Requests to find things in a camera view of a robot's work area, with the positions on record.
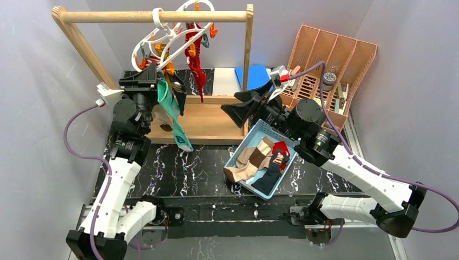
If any navy sock in basket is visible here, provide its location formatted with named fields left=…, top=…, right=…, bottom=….
left=251, top=149, right=290, bottom=196

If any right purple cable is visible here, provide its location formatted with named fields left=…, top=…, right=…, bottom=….
left=288, top=61, right=459, bottom=234

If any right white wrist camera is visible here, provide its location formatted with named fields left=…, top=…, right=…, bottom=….
left=268, top=66, right=290, bottom=101

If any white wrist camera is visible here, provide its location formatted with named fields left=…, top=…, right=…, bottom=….
left=95, top=82, right=124, bottom=107
left=268, top=66, right=290, bottom=101

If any blue folder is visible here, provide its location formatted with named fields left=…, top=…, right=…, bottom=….
left=234, top=64, right=271, bottom=90

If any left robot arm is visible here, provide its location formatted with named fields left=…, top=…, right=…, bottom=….
left=66, top=65, right=169, bottom=259

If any metal base rail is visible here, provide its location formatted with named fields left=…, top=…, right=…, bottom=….
left=77, top=200, right=399, bottom=239

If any long red hanging sock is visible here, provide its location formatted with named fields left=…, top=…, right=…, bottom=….
left=185, top=31, right=209, bottom=103

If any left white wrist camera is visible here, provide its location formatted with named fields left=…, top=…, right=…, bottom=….
left=95, top=82, right=124, bottom=107

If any light blue plastic basket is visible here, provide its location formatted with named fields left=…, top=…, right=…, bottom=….
left=223, top=120, right=299, bottom=200

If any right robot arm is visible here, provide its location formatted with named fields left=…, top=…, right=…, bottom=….
left=221, top=83, right=427, bottom=238

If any wooden clothes rack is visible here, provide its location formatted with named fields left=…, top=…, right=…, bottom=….
left=51, top=4, right=254, bottom=145

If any brown striped sock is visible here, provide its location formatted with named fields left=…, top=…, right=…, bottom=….
left=223, top=136, right=274, bottom=183

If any white sock hanger with clips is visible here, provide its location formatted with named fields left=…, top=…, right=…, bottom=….
left=131, top=8, right=218, bottom=73

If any navy hanging sock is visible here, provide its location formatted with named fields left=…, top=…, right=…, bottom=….
left=169, top=74, right=187, bottom=116

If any white board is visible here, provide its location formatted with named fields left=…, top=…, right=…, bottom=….
left=212, top=67, right=274, bottom=97

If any teal hanging sock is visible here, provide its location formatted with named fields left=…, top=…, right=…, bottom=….
left=157, top=72, right=193, bottom=152

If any grey round tin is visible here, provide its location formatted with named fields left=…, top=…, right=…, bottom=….
left=320, top=72, right=337, bottom=91

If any pink desk file organizer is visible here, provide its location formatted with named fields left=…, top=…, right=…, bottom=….
left=287, top=25, right=377, bottom=129

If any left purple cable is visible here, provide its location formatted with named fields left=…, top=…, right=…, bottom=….
left=63, top=104, right=144, bottom=260

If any purple cable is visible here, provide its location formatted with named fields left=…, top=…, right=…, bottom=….
left=288, top=61, right=459, bottom=234
left=63, top=104, right=144, bottom=260

